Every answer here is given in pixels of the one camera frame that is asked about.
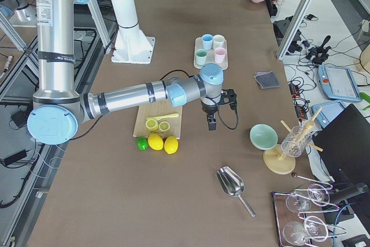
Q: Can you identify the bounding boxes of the wine glass upper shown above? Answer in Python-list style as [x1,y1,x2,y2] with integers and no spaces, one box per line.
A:
[286,183,330,213]

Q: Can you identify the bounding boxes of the black wire glass rack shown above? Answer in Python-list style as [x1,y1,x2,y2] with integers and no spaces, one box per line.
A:
[271,183,346,246]

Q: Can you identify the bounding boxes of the lower whole lemon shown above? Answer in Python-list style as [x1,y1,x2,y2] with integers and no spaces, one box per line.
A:
[147,134,164,150]

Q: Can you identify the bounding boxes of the wine glass lower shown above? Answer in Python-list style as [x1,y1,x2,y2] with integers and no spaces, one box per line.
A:
[283,216,329,246]

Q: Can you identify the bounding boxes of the yellow plastic knife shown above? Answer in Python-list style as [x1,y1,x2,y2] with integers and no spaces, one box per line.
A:
[146,113,179,121]

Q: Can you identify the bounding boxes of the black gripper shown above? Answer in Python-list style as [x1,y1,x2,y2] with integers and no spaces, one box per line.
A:
[201,97,218,131]

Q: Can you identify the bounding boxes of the metal ice scoop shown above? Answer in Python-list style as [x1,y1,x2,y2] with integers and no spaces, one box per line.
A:
[216,166,256,217]

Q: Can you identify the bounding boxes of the whole lemon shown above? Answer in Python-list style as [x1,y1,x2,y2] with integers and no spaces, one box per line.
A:
[164,136,179,154]
[147,134,164,150]

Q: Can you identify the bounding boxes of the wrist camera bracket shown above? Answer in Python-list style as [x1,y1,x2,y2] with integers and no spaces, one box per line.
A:
[218,89,238,111]

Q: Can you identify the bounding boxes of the wooden cup rack stand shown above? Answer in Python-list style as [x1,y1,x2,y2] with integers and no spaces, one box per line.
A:
[263,108,323,175]

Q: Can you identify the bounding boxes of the wine glass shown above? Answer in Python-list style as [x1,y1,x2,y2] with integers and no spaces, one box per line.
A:
[286,183,330,213]
[283,216,329,246]

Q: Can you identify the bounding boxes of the wooden cutting board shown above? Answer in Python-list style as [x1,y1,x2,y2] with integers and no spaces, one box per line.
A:
[133,100,182,139]

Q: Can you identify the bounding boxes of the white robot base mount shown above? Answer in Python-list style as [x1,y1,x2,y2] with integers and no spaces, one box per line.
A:
[111,0,155,65]

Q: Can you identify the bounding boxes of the upper lemon slice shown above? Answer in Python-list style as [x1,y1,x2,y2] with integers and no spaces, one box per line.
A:
[158,121,171,132]

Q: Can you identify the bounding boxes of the purple cloth under grey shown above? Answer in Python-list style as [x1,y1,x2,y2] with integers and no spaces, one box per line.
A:
[255,71,273,76]

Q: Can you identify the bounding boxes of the lower lemon slice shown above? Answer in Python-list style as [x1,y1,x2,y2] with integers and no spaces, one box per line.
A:
[145,119,158,131]

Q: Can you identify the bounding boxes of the pink plastic cup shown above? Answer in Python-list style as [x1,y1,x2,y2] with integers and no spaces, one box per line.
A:
[214,47,227,64]

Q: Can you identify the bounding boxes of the green plastic bowl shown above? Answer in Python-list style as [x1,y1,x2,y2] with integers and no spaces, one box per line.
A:
[250,124,278,150]

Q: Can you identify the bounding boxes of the lemon slice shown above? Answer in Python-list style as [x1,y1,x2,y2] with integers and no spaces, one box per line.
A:
[158,121,171,132]
[145,119,158,131]

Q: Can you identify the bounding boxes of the grey folded cloth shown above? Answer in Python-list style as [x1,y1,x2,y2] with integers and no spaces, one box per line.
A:
[254,72,280,89]

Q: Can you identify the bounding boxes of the clear textured glass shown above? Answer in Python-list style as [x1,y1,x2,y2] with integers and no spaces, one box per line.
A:
[281,126,312,157]

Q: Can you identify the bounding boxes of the cream plastic cup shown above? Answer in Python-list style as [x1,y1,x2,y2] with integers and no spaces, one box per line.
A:
[213,34,225,49]

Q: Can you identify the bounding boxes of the black monitor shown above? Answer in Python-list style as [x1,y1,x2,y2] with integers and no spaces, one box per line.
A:
[313,104,369,185]

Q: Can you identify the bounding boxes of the green lime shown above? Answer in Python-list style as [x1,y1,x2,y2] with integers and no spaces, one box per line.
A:
[136,137,149,150]

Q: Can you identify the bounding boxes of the green plastic cup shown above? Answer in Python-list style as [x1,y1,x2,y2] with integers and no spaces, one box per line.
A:
[195,49,208,66]

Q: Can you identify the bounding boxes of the teach pendant tablet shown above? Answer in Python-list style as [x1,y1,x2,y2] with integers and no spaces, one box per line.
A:
[317,65,362,102]

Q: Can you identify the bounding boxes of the upper whole lemon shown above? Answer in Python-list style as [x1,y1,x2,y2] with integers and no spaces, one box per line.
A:
[164,136,179,154]

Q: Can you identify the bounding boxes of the blue plastic cup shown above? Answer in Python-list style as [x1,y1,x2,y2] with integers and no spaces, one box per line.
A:
[201,34,213,50]

